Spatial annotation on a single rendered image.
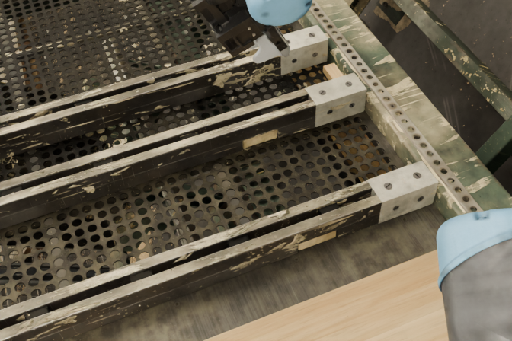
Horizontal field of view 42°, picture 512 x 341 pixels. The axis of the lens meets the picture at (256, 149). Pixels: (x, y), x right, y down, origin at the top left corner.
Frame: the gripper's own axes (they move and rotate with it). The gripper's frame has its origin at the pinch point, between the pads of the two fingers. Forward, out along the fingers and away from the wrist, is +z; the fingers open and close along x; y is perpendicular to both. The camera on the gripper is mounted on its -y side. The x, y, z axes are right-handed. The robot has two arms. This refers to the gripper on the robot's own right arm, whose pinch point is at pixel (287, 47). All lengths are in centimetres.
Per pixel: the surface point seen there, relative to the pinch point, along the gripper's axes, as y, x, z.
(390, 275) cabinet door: 6.3, 28.8, 35.3
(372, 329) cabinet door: 13, 37, 32
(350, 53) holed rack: -8, -27, 44
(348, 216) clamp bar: 7.6, 16.6, 30.5
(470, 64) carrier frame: -40, -48, 107
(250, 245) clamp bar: 24.7, 16.8, 21.1
